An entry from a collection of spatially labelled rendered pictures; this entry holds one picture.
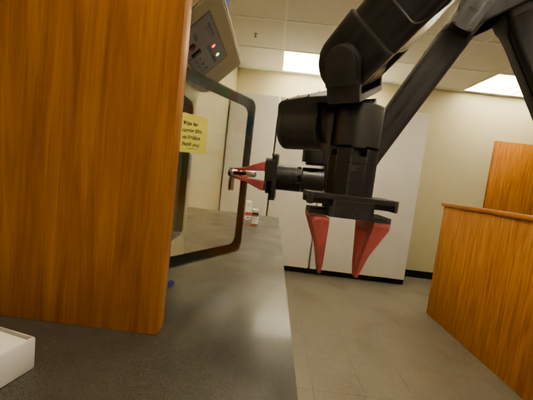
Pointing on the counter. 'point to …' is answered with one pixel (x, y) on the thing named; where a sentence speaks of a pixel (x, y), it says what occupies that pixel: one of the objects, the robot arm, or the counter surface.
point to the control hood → (220, 13)
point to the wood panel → (90, 158)
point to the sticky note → (193, 134)
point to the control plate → (199, 32)
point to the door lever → (241, 173)
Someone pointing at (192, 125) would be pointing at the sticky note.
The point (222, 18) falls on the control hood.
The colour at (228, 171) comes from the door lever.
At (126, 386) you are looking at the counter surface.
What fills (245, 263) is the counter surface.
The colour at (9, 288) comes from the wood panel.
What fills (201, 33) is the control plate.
